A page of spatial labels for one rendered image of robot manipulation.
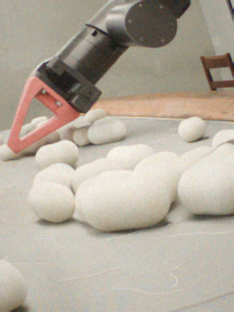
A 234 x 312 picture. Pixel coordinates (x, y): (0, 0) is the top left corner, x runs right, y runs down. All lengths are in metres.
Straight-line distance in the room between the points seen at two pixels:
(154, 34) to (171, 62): 4.78
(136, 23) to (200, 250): 0.41
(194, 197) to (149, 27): 0.37
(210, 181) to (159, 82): 5.10
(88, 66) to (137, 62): 4.64
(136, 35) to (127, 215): 0.36
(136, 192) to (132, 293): 0.08
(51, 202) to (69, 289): 0.11
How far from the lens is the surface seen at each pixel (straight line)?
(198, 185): 0.25
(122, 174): 0.31
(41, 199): 0.30
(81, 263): 0.23
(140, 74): 5.30
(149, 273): 0.20
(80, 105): 0.64
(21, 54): 5.15
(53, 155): 0.50
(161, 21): 0.61
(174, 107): 0.86
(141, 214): 0.25
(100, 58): 0.66
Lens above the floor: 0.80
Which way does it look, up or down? 6 degrees down
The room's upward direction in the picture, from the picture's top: 11 degrees counter-clockwise
